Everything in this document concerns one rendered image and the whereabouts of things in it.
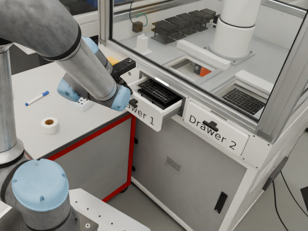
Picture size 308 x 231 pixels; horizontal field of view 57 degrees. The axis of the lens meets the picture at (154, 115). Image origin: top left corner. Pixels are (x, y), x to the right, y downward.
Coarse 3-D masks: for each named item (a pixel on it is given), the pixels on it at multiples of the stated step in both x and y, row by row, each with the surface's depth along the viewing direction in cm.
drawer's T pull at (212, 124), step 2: (202, 122) 116; (204, 122) 115; (206, 122) 114; (208, 122) 115; (210, 122) 115; (212, 122) 115; (214, 122) 115; (204, 124) 115; (206, 124) 114; (208, 124) 114; (210, 124) 114; (212, 124) 114; (214, 124) 114; (216, 124) 114; (208, 126) 114; (210, 126) 113; (212, 126) 113; (214, 126) 113; (210, 128) 114; (212, 128) 113; (214, 128) 112; (216, 128) 112; (214, 130) 112; (216, 130) 112; (218, 130) 112
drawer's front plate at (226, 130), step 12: (192, 108) 121; (192, 120) 124; (204, 120) 119; (216, 120) 114; (204, 132) 122; (216, 132) 117; (228, 132) 113; (240, 132) 109; (228, 144) 115; (240, 144) 111
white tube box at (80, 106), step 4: (68, 100) 135; (80, 100) 136; (88, 100) 136; (72, 104) 135; (76, 104) 134; (80, 104) 133; (84, 104) 134; (88, 104) 137; (92, 104) 140; (76, 108) 135; (80, 108) 134; (84, 108) 135
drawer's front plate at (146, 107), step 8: (136, 96) 121; (144, 104) 119; (152, 104) 117; (136, 112) 126; (144, 112) 121; (152, 112) 118; (160, 112) 114; (144, 120) 124; (160, 120) 117; (160, 128) 121
